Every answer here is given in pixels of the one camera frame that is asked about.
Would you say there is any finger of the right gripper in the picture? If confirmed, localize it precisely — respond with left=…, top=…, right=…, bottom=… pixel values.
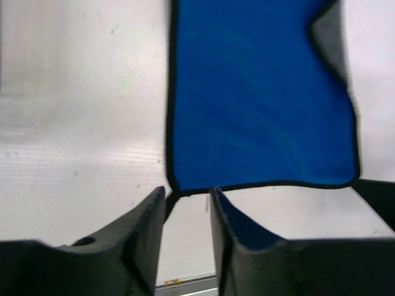
left=351, top=179, right=395, bottom=231

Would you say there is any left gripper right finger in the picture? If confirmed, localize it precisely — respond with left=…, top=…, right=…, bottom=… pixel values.
left=210, top=187, right=394, bottom=295

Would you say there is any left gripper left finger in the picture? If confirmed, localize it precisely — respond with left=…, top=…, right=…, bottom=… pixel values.
left=1, top=187, right=165, bottom=295

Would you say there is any grey towel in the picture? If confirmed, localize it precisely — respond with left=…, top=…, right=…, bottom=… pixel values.
left=165, top=1, right=360, bottom=213

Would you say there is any aluminium rail frame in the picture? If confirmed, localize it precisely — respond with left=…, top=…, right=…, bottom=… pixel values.
left=154, top=275, right=218, bottom=296

